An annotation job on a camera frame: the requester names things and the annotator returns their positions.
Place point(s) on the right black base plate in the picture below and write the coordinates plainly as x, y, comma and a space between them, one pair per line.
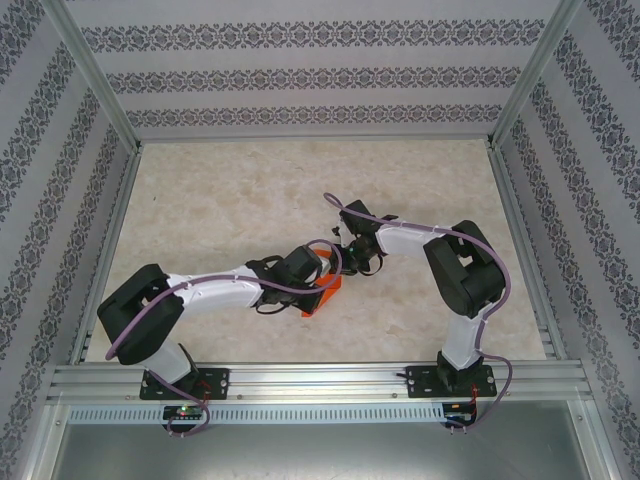
422, 387

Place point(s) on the aluminium back rail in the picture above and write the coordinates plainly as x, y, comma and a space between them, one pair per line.
315, 136

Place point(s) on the left circuit board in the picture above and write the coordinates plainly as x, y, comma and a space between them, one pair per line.
182, 411

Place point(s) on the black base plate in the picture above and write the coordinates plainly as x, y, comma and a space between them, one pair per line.
422, 387
217, 382

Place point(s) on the aluminium frame post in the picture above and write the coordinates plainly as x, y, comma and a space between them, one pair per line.
530, 70
95, 70

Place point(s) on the grey metal panel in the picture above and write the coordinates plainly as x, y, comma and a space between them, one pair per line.
320, 450

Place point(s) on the circuit board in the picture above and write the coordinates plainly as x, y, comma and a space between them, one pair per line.
182, 411
457, 407

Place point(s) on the aluminium side rail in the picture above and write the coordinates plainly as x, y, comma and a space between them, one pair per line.
515, 215
117, 215

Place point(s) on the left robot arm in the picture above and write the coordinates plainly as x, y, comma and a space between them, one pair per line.
215, 295

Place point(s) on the right circuit board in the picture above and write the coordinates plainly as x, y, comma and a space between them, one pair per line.
457, 407

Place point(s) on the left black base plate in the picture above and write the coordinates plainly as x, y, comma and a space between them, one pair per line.
217, 382

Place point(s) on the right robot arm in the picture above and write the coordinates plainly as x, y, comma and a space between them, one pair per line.
405, 242

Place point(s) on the aluminium mounting rail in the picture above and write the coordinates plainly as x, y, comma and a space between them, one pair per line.
320, 380

